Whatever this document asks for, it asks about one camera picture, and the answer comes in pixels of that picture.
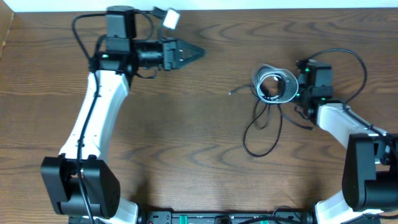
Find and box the black USB cable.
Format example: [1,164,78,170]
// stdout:
[229,63,315,158]

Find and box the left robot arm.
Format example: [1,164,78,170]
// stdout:
[40,6,205,223]

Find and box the cardboard box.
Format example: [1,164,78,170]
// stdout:
[0,0,14,57]

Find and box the white USB cable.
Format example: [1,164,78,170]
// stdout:
[252,64,300,105]

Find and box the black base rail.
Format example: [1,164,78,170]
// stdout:
[137,210,315,224]

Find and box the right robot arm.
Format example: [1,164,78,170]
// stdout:
[294,59,397,223]

